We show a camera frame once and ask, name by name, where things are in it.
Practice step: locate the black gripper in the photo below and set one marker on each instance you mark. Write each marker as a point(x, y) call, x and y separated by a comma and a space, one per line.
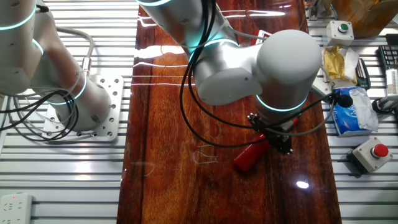
point(276, 130)

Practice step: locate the red telephone handset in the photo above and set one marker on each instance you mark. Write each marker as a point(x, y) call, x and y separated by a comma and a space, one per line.
point(248, 157)

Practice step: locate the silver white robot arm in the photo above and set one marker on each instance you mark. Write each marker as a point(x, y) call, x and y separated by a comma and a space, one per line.
point(280, 62)

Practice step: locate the red telephone base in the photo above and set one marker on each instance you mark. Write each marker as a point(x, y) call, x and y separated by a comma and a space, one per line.
point(263, 35)

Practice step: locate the blue tissue pack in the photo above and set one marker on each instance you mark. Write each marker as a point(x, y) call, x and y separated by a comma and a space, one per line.
point(345, 118)

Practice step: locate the reddish brown wooden board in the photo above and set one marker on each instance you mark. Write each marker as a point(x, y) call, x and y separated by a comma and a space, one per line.
point(186, 171)

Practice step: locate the gold tissue pack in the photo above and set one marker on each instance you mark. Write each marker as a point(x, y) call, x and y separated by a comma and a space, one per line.
point(334, 65)

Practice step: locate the grey box red stop button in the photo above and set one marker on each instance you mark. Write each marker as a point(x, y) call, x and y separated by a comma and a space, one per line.
point(367, 155)

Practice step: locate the small dark ribbed object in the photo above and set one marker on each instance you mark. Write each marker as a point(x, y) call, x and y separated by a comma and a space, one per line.
point(363, 74)

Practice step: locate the white box green button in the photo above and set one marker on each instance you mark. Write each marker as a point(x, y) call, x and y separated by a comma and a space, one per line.
point(335, 35)

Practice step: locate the black computer keyboard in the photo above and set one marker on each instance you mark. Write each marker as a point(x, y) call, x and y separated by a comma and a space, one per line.
point(388, 57)

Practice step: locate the brown cardboard box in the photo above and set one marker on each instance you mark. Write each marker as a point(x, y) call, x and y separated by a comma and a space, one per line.
point(367, 18)

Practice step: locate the silver robot mounting plate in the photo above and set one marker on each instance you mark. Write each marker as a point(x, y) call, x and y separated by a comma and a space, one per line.
point(112, 93)

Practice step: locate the white power strip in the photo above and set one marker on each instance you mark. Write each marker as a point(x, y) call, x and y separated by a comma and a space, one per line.
point(15, 208)

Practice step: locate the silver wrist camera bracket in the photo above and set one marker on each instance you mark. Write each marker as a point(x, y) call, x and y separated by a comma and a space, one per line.
point(320, 87)

